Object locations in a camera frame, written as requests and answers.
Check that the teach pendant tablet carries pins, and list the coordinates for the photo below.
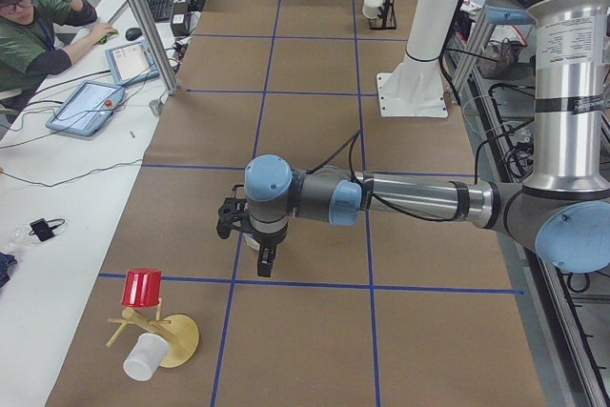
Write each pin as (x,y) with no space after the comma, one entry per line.
(87,110)
(131,63)

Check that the person in green shirt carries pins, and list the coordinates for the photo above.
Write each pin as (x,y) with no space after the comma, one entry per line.
(28,51)

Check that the far teach pendant tablet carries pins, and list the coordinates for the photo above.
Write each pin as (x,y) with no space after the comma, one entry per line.
(131,63)

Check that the black wire mug rack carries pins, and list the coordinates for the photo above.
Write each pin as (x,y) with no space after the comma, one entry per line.
(387,18)

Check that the brown handbag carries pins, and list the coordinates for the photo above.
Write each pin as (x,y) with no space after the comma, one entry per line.
(499,57)

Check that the white cup on stand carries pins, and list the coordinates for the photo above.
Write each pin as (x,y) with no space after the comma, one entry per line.
(145,356)

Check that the small metal cylinder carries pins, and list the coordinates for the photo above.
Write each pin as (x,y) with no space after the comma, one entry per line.
(156,107)

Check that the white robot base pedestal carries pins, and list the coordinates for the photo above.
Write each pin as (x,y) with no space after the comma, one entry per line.
(414,88)

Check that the blue Pascual milk carton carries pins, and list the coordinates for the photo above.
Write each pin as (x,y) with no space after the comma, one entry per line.
(251,242)

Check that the black computer mouse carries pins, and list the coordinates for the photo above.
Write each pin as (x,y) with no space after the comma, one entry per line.
(132,34)

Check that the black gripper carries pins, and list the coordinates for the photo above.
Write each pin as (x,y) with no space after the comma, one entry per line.
(270,239)

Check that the small black device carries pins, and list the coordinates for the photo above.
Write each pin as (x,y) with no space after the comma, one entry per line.
(44,229)

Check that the near teach pendant tablet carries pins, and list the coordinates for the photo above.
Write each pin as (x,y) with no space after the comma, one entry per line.
(87,110)

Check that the small black box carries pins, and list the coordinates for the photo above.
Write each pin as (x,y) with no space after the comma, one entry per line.
(183,20)

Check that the aluminium frame post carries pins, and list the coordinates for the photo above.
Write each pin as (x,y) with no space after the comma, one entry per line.
(144,18)

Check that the red cup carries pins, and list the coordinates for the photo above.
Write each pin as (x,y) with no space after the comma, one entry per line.
(142,288)

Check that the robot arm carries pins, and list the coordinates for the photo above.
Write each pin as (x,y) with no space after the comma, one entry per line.
(560,211)

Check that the white mug lower rack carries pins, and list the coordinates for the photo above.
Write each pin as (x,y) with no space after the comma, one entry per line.
(371,8)

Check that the wooden mug tree stand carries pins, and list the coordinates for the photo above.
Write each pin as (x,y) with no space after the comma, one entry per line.
(180,331)

